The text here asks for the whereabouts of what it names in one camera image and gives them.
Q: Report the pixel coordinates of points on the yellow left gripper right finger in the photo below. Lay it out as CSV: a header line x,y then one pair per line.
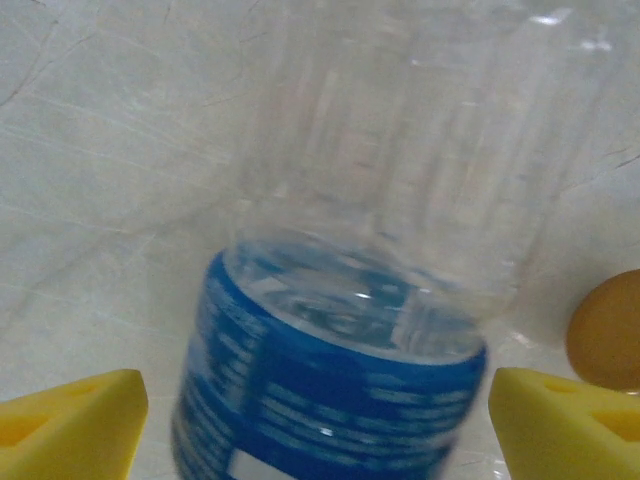
x,y
570,435

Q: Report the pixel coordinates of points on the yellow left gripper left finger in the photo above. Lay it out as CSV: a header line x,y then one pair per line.
x,y
65,430

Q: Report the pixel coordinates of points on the blue label clear bottle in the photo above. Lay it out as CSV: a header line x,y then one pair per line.
x,y
320,390

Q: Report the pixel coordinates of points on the brown round cap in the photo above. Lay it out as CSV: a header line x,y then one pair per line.
x,y
610,335

